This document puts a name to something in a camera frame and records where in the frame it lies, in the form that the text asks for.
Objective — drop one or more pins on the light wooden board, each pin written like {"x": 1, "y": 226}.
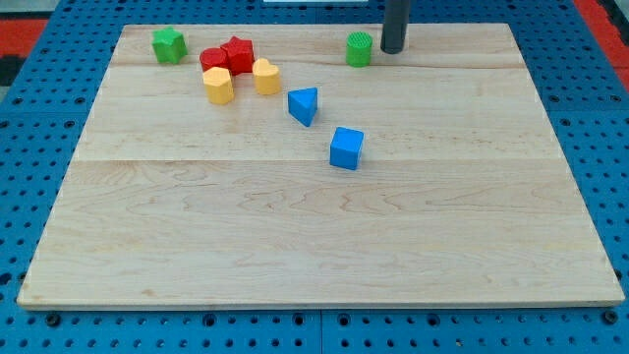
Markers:
{"x": 462, "y": 198}

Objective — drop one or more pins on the green cylinder block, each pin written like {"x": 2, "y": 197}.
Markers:
{"x": 358, "y": 49}

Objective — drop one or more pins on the red cylinder block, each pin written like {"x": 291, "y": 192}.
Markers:
{"x": 214, "y": 57}

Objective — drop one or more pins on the blue triangle block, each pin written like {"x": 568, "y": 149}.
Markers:
{"x": 302, "y": 105}

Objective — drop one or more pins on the red star block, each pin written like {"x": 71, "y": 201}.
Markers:
{"x": 240, "y": 54}

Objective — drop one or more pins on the green star block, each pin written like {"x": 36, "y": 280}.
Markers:
{"x": 169, "y": 45}

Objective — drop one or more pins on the yellow hexagon block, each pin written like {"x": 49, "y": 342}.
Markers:
{"x": 218, "y": 85}

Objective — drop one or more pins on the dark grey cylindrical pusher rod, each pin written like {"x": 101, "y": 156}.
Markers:
{"x": 394, "y": 27}

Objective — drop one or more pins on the blue cube block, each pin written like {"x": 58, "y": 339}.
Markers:
{"x": 345, "y": 148}

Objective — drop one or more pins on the yellow heart block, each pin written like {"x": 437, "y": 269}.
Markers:
{"x": 267, "y": 78}

